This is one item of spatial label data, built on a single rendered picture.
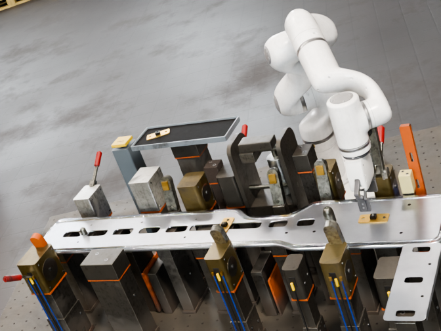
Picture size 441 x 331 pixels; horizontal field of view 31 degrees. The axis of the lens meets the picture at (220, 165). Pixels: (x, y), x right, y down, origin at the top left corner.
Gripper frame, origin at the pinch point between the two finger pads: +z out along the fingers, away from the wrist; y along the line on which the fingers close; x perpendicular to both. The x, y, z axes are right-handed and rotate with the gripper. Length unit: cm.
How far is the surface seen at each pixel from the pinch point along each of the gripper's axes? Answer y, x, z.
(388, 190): -12.7, 2.0, 6.3
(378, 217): 0.3, 1.4, 6.5
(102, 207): -16, -102, 9
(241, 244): 9.4, -37.6, 7.4
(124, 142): -32, -94, -8
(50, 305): 24, -105, 19
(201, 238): 6, -52, 7
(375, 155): -14.6, -0.1, -4.5
